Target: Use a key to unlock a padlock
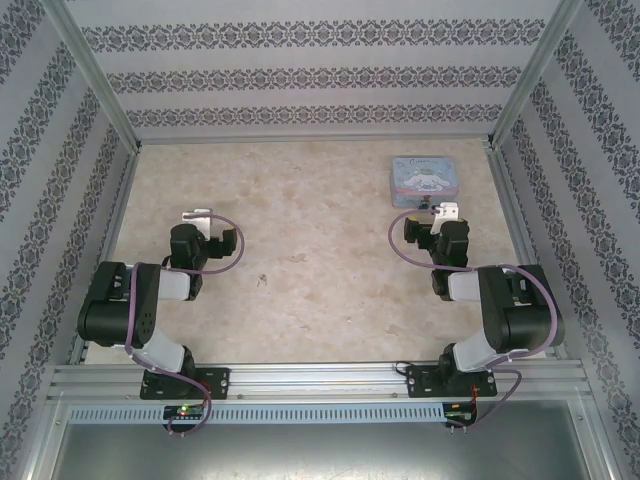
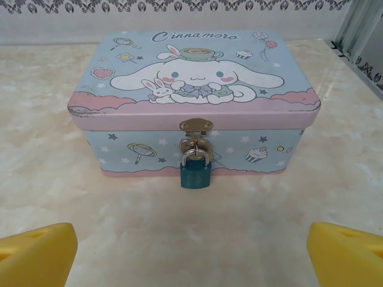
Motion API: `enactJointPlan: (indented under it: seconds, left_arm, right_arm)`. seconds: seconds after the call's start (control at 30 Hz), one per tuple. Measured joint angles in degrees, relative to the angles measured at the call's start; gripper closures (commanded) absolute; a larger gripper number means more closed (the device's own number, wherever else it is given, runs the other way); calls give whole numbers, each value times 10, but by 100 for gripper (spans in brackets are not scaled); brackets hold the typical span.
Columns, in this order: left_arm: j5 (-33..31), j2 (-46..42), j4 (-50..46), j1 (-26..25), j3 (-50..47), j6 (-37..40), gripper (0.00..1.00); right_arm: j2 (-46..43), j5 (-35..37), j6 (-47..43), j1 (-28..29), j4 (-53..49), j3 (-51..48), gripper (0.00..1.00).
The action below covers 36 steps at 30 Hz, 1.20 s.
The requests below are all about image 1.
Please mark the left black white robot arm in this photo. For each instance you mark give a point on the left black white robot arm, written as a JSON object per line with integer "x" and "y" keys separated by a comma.
{"x": 105, "y": 310}

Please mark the aluminium mounting rail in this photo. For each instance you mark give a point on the aluminium mounting rail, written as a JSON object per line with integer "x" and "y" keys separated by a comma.
{"x": 320, "y": 380}

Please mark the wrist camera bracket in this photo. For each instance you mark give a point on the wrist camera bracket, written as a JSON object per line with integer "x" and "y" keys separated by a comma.
{"x": 195, "y": 215}
{"x": 447, "y": 210}

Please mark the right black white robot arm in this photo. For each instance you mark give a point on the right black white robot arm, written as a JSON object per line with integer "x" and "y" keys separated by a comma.
{"x": 520, "y": 320}

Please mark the aluminium frame post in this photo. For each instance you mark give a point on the aluminium frame post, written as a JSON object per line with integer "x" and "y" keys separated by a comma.
{"x": 537, "y": 70}
{"x": 90, "y": 70}

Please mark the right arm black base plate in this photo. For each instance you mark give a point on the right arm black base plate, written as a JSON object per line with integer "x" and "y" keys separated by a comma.
{"x": 417, "y": 382}

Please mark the aluminium side rail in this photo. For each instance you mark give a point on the aluminium side rail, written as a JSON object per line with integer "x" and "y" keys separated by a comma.
{"x": 511, "y": 210}
{"x": 112, "y": 250}

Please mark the grey metal sheet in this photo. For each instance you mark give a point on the grey metal sheet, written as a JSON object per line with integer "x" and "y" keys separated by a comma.
{"x": 320, "y": 450}

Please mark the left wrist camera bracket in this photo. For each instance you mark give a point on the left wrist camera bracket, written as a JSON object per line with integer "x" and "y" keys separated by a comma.
{"x": 195, "y": 215}

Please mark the small metal key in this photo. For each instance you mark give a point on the small metal key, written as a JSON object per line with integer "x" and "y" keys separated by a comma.
{"x": 260, "y": 281}

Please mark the cartoon bunny tin box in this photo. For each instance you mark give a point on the cartoon bunny tin box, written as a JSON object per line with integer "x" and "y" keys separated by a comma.
{"x": 415, "y": 175}

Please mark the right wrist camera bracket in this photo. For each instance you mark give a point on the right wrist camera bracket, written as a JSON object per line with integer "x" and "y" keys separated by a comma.
{"x": 447, "y": 210}

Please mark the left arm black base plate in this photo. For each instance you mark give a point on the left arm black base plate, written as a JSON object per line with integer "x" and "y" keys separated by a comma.
{"x": 220, "y": 382}

